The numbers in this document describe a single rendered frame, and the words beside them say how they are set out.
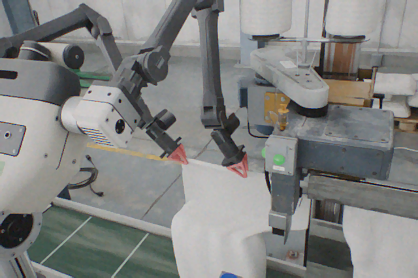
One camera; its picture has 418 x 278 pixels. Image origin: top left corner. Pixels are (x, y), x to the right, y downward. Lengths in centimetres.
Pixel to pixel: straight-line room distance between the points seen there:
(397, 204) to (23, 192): 103
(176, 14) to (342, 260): 122
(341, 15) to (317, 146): 39
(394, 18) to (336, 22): 497
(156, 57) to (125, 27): 682
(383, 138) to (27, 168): 85
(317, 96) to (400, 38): 517
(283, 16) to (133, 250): 142
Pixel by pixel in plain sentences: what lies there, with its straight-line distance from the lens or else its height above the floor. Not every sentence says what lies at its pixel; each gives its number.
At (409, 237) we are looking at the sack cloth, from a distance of 128.
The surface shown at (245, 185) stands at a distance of 128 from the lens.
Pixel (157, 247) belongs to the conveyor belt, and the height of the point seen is 38.
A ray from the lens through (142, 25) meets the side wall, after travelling 746.
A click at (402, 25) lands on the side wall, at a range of 610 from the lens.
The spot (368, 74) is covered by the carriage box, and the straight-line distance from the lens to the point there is 149.
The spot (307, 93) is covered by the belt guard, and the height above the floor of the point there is 141.
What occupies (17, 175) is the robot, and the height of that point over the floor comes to 135.
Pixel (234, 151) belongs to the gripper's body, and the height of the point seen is 117.
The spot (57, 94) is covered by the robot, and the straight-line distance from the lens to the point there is 89.
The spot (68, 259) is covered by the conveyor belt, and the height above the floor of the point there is 38.
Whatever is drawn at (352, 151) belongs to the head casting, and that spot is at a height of 131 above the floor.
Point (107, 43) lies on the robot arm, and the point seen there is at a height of 150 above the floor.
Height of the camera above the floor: 177
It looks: 28 degrees down
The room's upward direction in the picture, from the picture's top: 5 degrees counter-clockwise
